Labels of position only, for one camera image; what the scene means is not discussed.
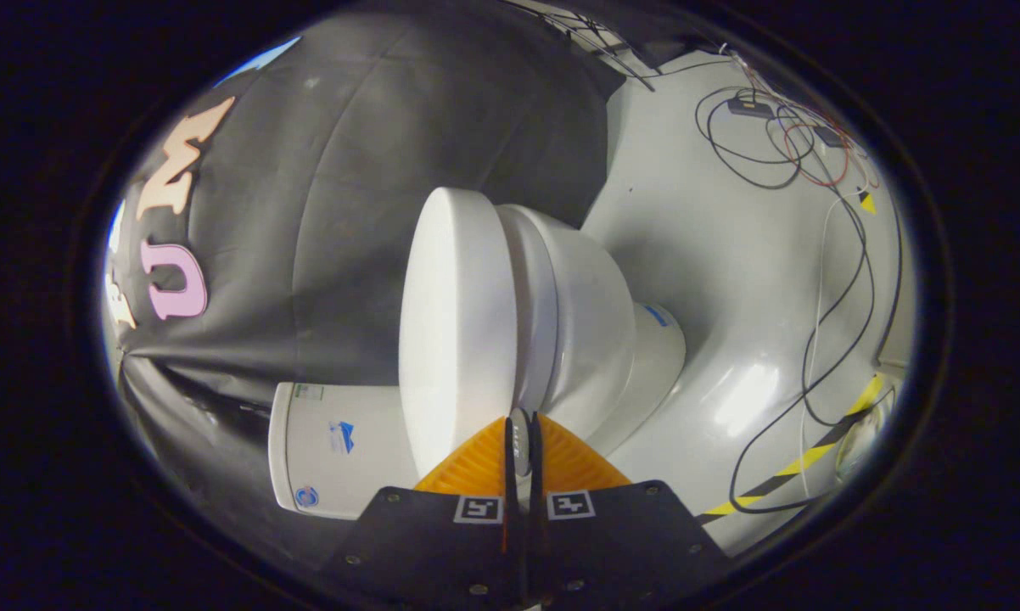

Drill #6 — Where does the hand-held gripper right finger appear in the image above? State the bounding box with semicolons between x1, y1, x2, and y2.
518;412;731;610

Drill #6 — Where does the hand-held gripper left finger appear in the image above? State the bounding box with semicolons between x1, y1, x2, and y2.
319;414;528;608

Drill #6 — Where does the white toilet lid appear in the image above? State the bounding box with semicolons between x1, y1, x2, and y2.
398;187;533;480

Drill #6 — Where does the white toilet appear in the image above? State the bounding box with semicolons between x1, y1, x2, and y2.
268;204;687;520

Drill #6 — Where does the white toilet seat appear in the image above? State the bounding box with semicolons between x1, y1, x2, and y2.
497;204;563;418

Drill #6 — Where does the yellow black floor tape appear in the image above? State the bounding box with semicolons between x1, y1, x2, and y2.
697;373;888;523

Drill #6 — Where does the black backdrop cloth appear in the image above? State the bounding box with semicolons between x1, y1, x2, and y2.
103;8;630;578

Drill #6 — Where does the black floor cable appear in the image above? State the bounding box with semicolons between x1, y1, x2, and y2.
695;85;903;515

